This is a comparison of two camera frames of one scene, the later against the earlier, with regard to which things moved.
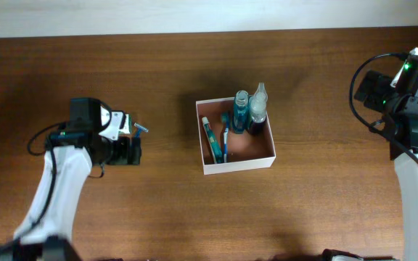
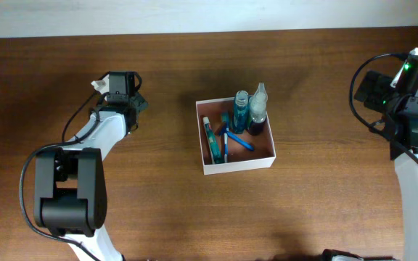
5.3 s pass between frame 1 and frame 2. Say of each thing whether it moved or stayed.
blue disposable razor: moved
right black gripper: stayed
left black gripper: moved
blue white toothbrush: stayed
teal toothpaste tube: stayed
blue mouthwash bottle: stayed
